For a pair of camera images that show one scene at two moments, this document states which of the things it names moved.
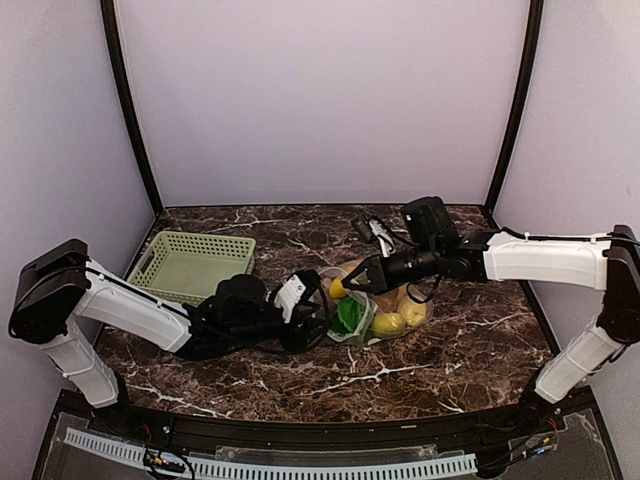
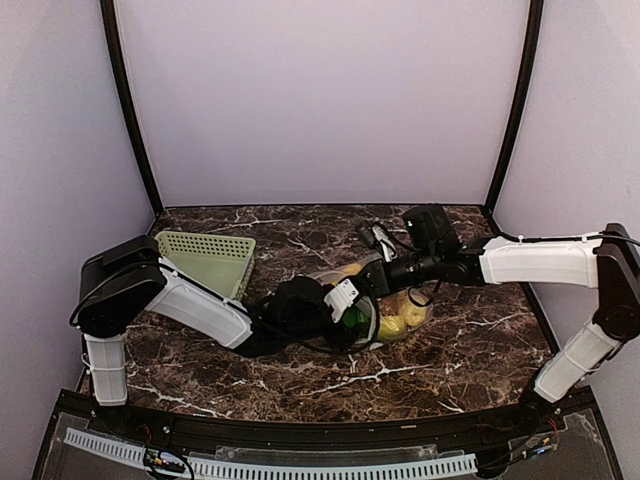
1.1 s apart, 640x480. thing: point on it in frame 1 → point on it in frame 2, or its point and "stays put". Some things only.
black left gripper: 300,337 → 346,337
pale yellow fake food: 414,313 stays put
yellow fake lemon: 388,324 stays put
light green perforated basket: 188,266 stays put
